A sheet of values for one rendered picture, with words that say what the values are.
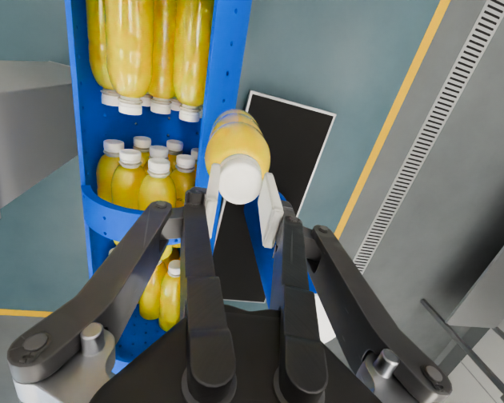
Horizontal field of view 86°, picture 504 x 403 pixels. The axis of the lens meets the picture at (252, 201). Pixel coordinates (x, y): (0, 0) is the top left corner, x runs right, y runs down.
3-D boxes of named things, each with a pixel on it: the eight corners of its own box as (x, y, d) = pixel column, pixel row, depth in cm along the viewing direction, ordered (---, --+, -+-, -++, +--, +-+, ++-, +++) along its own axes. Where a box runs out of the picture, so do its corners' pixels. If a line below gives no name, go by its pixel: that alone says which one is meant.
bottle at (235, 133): (236, 97, 39) (242, 121, 23) (267, 134, 42) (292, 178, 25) (202, 131, 41) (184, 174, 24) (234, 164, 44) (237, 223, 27)
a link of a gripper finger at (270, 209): (273, 209, 17) (284, 211, 17) (264, 171, 23) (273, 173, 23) (262, 248, 18) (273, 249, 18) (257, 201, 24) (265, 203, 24)
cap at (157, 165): (172, 174, 51) (173, 165, 50) (150, 175, 49) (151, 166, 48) (166, 167, 54) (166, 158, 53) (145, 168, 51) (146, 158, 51)
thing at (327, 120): (200, 284, 215) (199, 298, 202) (246, 88, 155) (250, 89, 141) (262, 289, 228) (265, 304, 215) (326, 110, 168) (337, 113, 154)
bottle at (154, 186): (176, 257, 58) (183, 177, 50) (142, 264, 54) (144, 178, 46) (166, 238, 63) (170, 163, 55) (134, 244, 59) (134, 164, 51)
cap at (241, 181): (240, 146, 24) (241, 152, 22) (269, 177, 25) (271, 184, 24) (209, 174, 25) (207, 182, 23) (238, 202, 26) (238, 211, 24)
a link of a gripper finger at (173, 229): (198, 245, 16) (145, 239, 15) (206, 205, 20) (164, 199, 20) (202, 224, 15) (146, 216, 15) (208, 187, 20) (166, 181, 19)
